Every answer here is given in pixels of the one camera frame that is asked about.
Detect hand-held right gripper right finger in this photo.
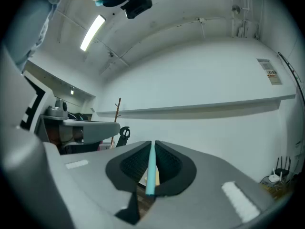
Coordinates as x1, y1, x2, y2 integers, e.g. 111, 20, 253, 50
140, 140, 275, 229

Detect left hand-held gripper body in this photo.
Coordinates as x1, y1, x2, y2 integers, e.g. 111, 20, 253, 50
20, 70, 84, 150

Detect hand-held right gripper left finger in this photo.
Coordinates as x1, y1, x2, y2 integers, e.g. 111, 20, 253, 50
44, 140, 152, 225

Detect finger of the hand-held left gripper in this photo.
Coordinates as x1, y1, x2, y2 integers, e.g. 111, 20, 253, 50
63, 119, 121, 145

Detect teal stick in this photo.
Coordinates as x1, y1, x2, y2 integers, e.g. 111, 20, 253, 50
145, 143, 157, 197

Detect wooden coat rack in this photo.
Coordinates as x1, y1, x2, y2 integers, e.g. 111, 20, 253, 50
110, 97, 122, 149

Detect black office chair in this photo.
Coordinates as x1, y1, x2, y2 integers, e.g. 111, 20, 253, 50
115, 126, 131, 148

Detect white router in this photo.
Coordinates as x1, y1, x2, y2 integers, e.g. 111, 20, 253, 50
268, 168, 283, 183

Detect black router with antennas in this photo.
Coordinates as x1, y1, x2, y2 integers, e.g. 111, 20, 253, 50
275, 156, 293, 177

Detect person's light blue shirt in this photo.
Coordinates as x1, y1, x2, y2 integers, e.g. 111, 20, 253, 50
4, 0, 64, 73

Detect long fluorescent ceiling lamp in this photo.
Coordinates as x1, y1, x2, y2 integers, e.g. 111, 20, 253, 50
80, 14, 107, 52

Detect white ceiling conduit pipes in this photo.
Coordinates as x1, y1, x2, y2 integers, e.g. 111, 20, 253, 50
227, 0, 264, 40

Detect grey gripper-mounted camera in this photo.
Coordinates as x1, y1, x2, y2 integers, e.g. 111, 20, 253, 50
44, 98, 69, 118

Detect white wall notice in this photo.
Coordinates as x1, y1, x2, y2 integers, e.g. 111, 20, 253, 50
256, 58, 283, 86

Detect black head-mounted camera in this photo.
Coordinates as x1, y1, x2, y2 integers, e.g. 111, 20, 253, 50
120, 0, 153, 20

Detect black curved cable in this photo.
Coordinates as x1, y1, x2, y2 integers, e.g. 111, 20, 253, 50
277, 52, 304, 109

